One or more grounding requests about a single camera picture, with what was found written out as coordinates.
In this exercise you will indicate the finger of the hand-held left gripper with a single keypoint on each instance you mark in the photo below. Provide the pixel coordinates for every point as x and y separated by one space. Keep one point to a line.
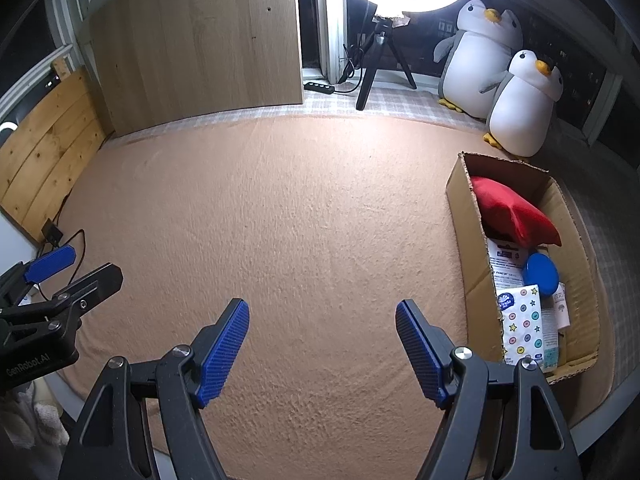
95 285
50 262

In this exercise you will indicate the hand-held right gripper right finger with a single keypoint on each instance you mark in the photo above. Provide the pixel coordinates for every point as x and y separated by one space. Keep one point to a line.
417 347

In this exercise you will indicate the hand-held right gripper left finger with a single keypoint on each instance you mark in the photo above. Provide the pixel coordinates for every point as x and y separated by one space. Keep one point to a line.
225 350

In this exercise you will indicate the patterned tissue pack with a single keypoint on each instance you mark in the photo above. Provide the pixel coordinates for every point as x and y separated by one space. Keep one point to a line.
520 325

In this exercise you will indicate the cardboard box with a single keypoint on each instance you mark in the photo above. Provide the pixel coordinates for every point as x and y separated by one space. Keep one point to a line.
467 240

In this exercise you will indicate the white blue card package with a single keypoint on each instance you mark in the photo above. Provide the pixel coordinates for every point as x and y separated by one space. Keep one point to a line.
505 262

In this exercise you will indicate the blue round tin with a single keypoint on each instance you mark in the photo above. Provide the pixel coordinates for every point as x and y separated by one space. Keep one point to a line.
542 272

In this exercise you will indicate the white lotion bottle blue cap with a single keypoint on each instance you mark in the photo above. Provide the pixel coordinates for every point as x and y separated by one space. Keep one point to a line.
561 310

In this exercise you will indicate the red fabric pouch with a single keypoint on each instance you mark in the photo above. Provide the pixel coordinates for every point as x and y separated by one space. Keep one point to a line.
515 215

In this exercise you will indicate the wooden plank headboard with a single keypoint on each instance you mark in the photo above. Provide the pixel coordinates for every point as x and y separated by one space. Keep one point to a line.
45 150

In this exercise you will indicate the wooden board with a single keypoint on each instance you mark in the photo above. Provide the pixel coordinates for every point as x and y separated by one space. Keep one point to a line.
200 50

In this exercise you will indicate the small penguin plush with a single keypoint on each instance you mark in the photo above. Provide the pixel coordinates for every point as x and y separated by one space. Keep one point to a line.
520 110

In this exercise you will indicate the black tripod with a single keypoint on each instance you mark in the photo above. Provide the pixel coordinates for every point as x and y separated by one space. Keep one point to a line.
367 85

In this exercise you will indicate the black power strip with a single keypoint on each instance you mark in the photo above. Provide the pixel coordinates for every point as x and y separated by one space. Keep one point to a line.
320 87

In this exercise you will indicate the large penguin plush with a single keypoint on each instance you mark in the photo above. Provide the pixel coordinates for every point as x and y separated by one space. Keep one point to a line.
470 70

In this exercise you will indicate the grey framed window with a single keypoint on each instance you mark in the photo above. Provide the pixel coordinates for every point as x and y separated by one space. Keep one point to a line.
590 70

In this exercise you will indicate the black wall socket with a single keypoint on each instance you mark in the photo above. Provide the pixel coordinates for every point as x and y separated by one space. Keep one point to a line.
52 232

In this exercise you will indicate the white window frame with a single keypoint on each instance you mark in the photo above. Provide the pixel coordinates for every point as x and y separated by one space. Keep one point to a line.
332 35

